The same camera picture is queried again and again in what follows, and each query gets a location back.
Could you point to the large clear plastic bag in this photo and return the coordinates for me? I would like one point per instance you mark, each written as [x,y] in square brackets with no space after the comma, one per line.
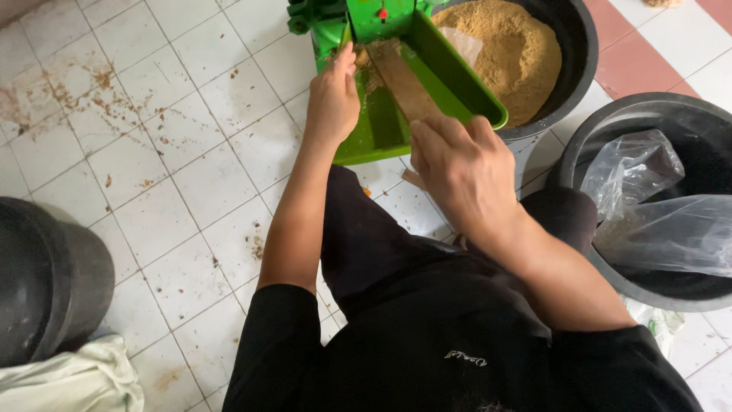
[657,229]

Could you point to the small clear plastic sheet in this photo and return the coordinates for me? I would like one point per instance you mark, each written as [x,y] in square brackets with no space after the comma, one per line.
[462,44]

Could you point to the person's right hand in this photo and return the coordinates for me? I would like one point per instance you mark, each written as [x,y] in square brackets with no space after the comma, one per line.
[469,177]

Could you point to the crumpled white plastic bag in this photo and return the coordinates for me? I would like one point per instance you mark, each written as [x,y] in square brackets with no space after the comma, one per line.
[657,326]

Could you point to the person's left fingers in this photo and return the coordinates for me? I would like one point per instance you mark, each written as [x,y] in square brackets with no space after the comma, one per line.
[343,64]

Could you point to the heap of brown powder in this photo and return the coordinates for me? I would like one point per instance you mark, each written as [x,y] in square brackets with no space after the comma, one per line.
[514,57]

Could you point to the brown wooden plank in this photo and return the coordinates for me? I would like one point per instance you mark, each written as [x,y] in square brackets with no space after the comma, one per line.
[406,86]

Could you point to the green grinder machine with chute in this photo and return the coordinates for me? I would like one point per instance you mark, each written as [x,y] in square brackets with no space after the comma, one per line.
[452,80]

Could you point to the brown mash residue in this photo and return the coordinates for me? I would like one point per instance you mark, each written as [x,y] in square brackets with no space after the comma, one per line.
[366,68]

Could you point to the black bucket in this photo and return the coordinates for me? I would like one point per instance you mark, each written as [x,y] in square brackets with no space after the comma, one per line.
[629,108]
[46,280]

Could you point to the person's black shirt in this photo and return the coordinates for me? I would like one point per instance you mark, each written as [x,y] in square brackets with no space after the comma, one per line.
[400,366]

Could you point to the black basin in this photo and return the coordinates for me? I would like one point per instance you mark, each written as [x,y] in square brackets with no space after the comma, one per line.
[579,57]

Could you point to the person's left hand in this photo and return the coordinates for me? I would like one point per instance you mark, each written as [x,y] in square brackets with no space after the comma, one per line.
[333,103]

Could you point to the small brown powder clump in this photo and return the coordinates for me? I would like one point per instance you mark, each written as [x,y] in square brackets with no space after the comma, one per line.
[663,3]

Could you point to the person's black trousers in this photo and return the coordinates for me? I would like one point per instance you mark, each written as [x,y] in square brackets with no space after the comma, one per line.
[366,240]

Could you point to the white cloth sack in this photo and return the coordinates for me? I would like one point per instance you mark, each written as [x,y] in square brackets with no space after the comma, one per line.
[68,380]

